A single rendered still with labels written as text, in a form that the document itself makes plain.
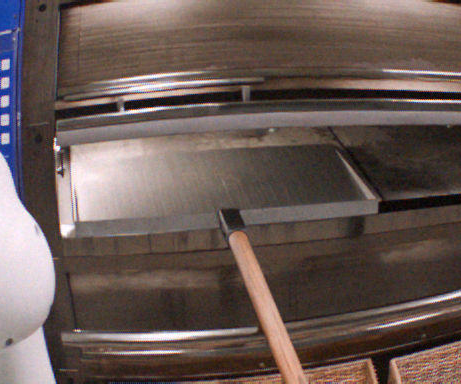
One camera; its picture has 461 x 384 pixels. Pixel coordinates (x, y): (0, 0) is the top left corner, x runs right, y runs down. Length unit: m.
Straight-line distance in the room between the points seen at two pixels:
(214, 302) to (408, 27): 0.64
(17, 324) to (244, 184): 1.39
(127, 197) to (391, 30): 0.61
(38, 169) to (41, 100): 0.13
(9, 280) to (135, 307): 1.27
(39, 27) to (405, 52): 0.68
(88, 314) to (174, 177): 0.35
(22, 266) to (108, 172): 1.45
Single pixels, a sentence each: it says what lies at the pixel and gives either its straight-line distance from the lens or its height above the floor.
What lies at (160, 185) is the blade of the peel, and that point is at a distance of 2.12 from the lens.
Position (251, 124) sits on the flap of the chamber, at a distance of 1.74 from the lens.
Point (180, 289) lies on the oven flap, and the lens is 2.01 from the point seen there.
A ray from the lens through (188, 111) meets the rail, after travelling 1.72.
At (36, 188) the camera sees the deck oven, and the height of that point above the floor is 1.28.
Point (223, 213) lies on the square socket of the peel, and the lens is 1.92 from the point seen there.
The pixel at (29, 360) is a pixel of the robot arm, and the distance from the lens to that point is 0.99.
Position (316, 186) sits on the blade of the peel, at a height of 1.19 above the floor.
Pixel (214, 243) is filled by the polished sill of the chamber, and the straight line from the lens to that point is 1.96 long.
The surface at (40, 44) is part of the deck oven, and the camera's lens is 1.82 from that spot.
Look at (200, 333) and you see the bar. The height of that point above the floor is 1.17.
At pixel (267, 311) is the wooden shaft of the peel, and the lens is 1.61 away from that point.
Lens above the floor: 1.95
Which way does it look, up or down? 21 degrees down
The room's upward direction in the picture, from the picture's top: 1 degrees counter-clockwise
